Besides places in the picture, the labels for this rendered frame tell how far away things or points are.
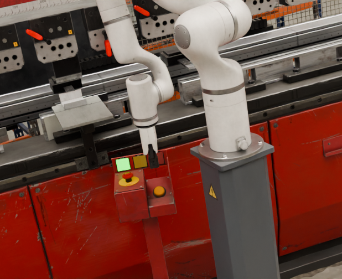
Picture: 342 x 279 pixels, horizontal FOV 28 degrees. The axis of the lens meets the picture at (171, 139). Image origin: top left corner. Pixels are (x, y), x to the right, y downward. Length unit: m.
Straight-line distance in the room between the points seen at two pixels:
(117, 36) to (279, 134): 0.92
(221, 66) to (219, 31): 0.09
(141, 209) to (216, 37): 0.80
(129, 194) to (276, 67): 0.89
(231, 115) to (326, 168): 1.15
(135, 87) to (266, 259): 0.67
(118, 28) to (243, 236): 0.75
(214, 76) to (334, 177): 1.28
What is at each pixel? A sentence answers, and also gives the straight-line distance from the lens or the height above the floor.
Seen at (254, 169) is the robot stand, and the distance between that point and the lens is 1.98.
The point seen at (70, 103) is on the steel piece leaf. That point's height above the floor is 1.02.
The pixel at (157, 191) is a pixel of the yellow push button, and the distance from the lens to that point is 2.45.
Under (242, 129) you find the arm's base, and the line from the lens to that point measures 1.94.
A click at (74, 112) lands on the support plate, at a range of 2.54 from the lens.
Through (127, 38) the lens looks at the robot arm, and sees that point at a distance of 2.21.
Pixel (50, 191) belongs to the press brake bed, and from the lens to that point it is 2.63.
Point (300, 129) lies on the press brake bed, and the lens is 2.87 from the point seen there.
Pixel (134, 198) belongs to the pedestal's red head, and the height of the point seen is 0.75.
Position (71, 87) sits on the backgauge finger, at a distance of 2.82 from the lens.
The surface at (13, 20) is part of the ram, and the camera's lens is 2.54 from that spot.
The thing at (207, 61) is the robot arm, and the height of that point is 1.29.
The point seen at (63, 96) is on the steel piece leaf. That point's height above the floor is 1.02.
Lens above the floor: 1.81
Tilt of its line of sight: 22 degrees down
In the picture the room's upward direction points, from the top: 10 degrees counter-clockwise
